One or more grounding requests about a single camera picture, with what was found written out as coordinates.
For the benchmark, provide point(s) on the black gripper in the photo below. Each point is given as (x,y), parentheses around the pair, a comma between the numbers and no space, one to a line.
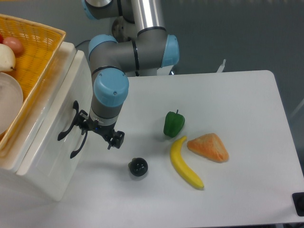
(114,138)

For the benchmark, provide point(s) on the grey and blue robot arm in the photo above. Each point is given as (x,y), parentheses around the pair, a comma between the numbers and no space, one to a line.
(150,47)

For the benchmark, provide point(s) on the white drawer cabinet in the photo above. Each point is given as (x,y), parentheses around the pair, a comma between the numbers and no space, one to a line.
(15,151)

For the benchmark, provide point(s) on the dark purple toy fruit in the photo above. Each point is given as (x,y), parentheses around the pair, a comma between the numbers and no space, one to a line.
(138,167)

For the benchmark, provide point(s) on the green toy bell pepper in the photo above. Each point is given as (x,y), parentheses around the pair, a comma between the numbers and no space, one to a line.
(174,123)

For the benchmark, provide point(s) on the yellow toy banana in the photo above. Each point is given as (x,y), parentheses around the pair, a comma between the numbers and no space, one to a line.
(181,166)

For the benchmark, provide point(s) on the white plate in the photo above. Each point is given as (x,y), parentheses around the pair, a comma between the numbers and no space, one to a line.
(11,101)

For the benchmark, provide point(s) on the yellow woven basket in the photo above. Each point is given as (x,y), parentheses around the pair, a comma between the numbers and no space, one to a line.
(41,43)

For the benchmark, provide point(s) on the orange toy bread slice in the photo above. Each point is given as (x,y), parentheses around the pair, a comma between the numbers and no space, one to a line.
(209,146)

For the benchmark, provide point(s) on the pink toy fruit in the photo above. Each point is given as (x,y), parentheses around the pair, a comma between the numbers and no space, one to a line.
(15,44)

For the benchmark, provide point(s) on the white toy pear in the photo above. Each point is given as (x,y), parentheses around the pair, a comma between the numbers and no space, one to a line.
(7,59)

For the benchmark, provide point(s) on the red toy fruit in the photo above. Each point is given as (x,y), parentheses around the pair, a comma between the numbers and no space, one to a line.
(1,39)

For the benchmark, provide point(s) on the black device at edge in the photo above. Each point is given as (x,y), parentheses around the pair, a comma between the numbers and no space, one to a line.
(298,199)

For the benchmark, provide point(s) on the white table frame bracket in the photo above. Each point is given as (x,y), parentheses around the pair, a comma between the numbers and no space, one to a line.
(221,67)

